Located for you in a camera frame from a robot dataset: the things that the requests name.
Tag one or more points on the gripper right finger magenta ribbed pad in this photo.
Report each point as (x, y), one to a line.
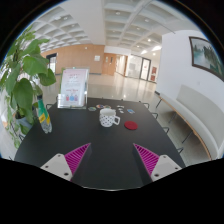
(157, 166)

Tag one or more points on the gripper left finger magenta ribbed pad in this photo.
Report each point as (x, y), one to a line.
(69, 166)

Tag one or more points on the green plastic water bottle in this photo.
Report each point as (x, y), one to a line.
(43, 116)

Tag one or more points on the red round coaster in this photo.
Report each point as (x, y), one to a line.
(131, 125)

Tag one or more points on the blue round coaster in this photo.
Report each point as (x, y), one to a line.
(130, 111)

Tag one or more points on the green round coaster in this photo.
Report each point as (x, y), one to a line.
(92, 108)

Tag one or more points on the white polka dot mug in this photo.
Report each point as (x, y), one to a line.
(108, 117)

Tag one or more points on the orange round coaster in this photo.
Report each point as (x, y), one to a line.
(99, 106)

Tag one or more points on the acrylic sign stand pink poster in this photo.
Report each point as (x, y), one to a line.
(73, 89)

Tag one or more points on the green leafy potted plant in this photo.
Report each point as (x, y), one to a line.
(21, 66)

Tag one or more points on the framed landscape painting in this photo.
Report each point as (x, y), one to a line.
(205, 57)

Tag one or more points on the long white wall bench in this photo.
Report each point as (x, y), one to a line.
(204, 117)

